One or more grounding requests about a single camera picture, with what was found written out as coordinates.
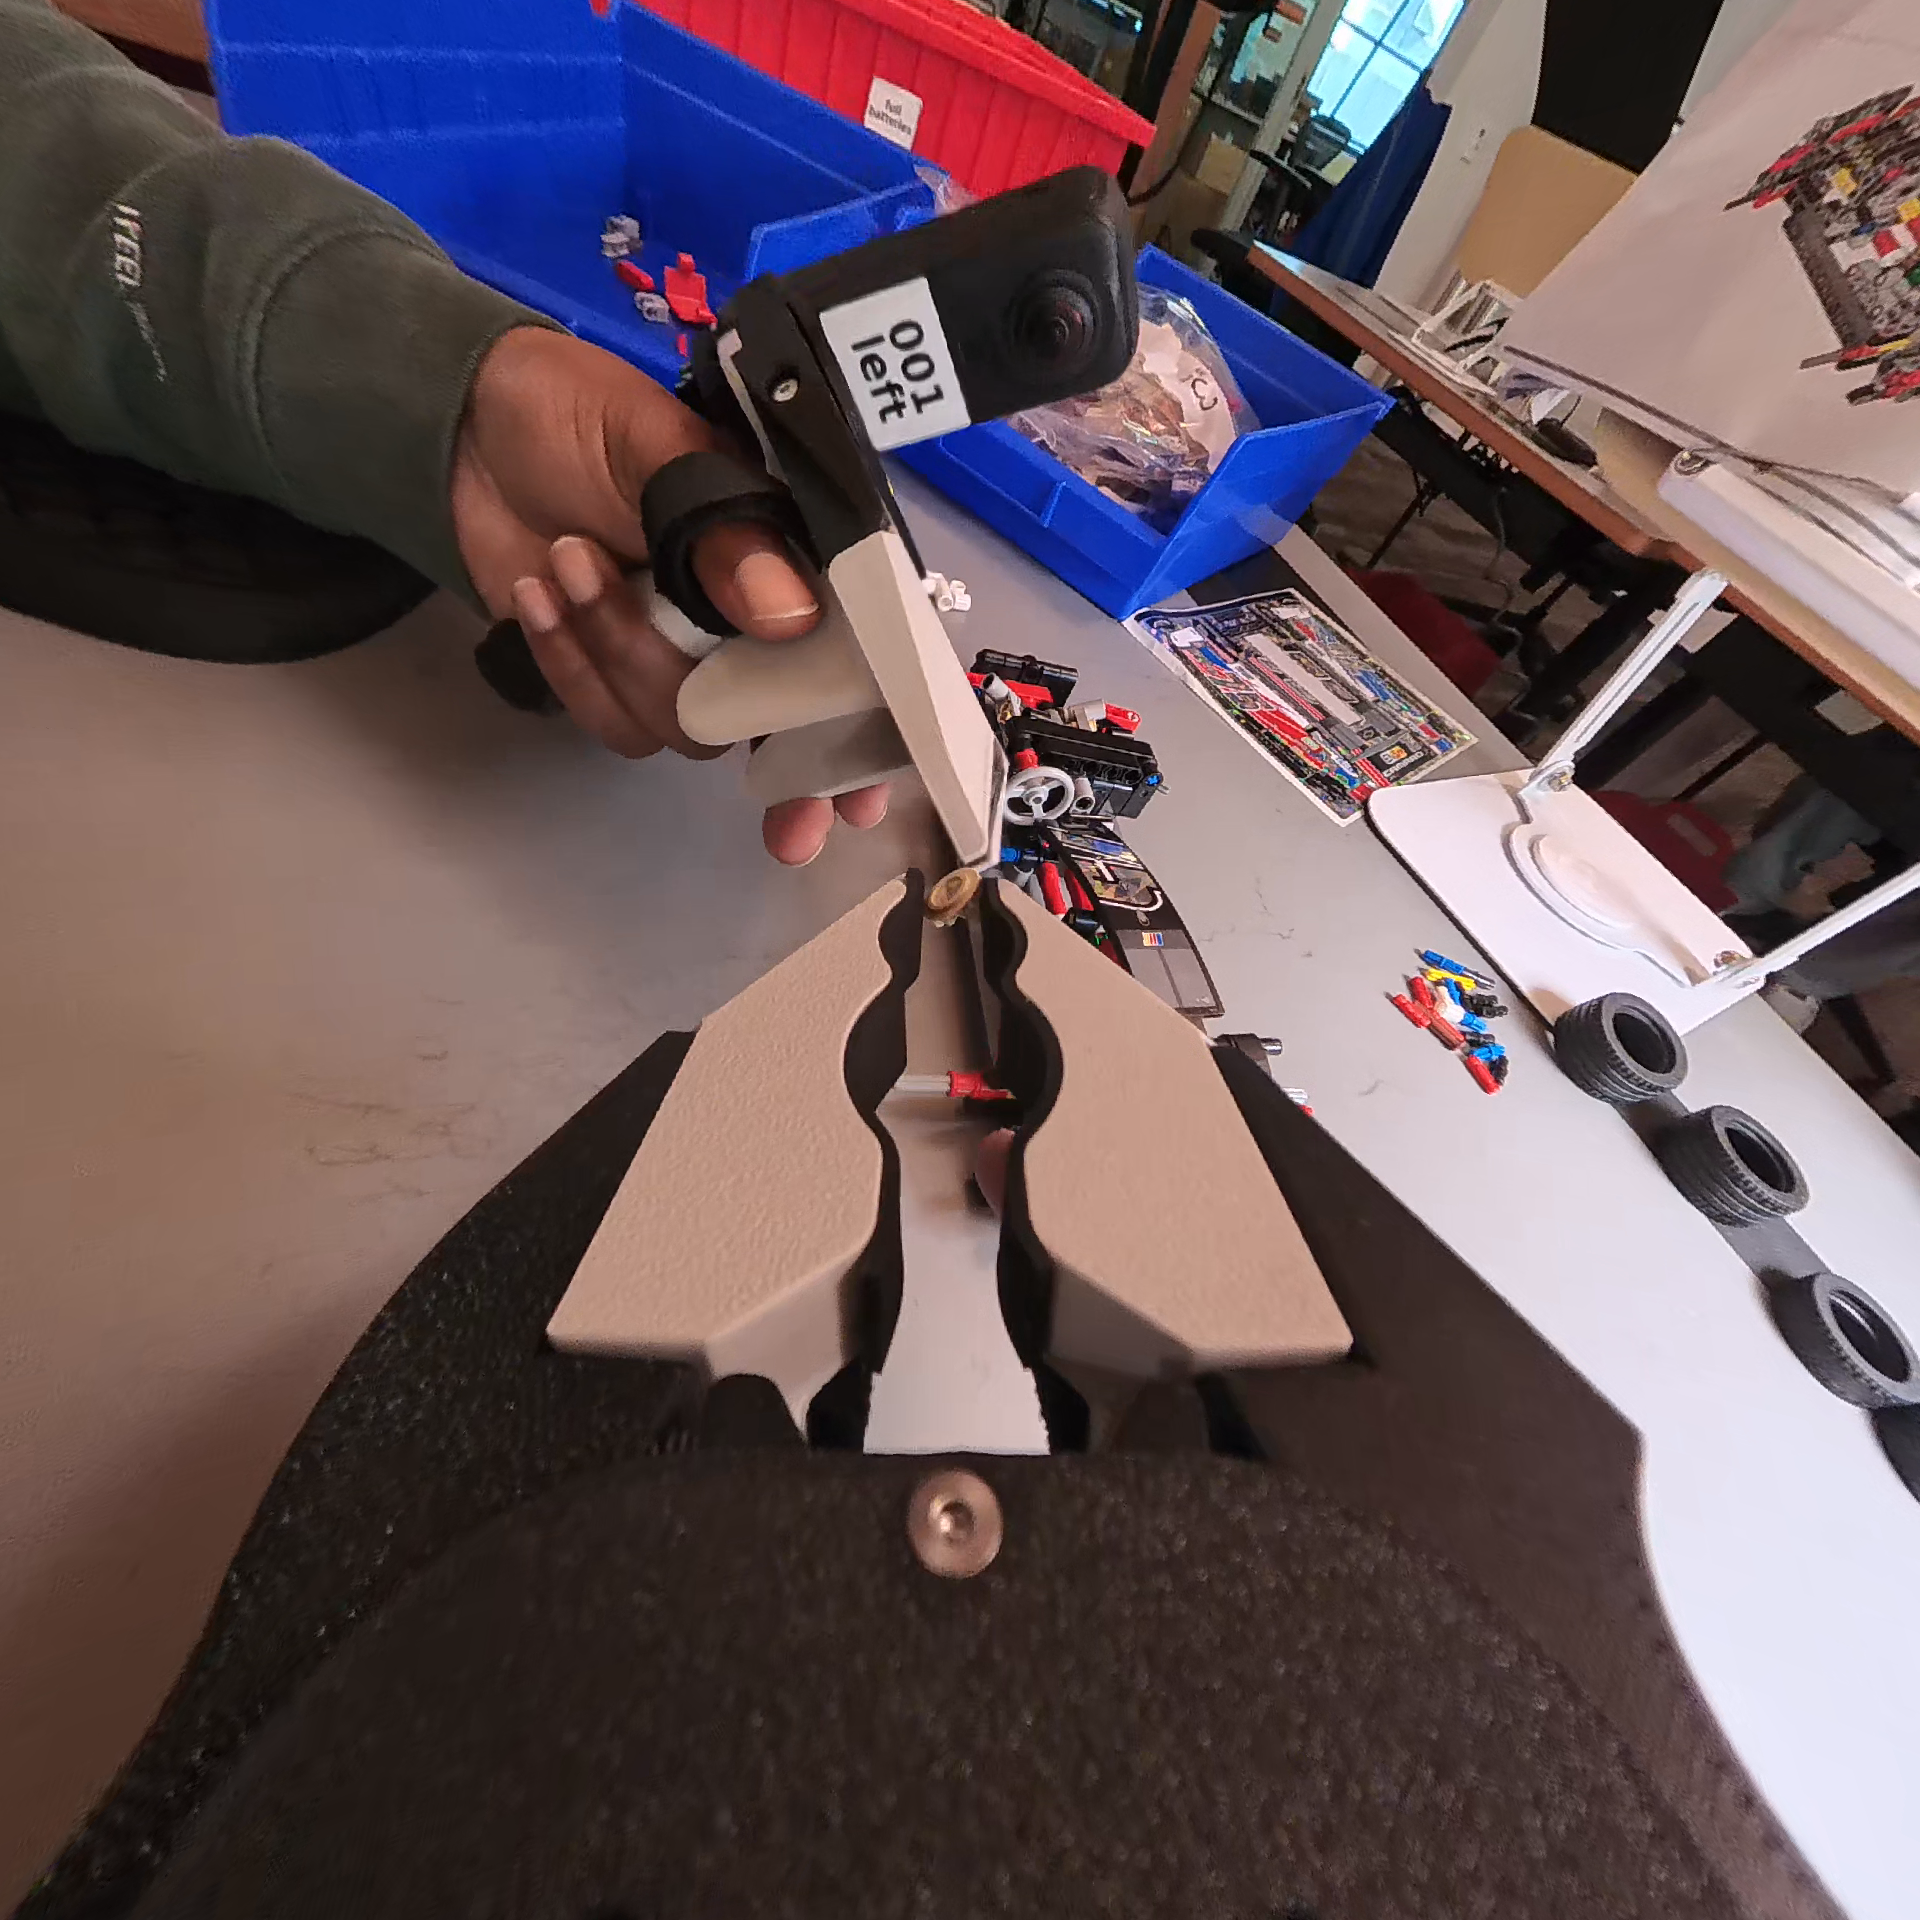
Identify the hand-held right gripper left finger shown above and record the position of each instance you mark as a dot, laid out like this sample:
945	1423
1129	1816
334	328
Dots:
719	1200

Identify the window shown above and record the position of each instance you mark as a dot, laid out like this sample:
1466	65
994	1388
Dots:
1378	67

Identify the plastic bags of lego parts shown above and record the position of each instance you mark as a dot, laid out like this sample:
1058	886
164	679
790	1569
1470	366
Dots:
1142	419

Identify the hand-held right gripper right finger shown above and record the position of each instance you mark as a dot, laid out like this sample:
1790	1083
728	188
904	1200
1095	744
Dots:
1169	1200

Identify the person's left hand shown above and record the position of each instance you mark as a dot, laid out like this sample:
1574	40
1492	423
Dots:
555	483

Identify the lego instruction booklet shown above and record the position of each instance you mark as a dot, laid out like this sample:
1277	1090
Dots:
1724	269

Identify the white book stand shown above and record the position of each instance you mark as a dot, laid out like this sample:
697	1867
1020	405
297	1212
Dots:
1560	886

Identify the black rubber tire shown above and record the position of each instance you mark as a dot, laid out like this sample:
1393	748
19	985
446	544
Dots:
1620	1045
1900	1449
1736	1168
1850	1338

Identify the wooden desk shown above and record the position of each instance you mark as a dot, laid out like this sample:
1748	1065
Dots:
1499	435

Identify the lego pieces cluster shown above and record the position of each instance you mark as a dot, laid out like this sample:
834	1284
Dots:
667	287

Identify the tan lego bevel gear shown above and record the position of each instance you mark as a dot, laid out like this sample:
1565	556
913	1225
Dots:
953	896

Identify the red plastic bin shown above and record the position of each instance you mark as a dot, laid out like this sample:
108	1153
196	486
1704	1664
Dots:
932	77

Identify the small white lego piece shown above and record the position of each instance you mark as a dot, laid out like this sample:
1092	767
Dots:
945	590

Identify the person's left forearm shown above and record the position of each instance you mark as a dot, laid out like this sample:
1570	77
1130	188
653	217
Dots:
227	269

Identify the red plastic container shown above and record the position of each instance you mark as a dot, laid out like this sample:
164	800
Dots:
1649	835

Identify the lego car chassis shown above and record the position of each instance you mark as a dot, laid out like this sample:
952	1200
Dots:
1112	886

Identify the blue plastic bin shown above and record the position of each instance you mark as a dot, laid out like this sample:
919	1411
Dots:
451	152
1199	493

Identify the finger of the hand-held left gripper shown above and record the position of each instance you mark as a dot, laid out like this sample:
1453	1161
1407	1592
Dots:
937	708

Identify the pile of small lego pins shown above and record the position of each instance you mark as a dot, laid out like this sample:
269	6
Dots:
1452	1019

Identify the holographic sticker sheet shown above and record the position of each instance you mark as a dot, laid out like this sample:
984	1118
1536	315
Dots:
1304	708

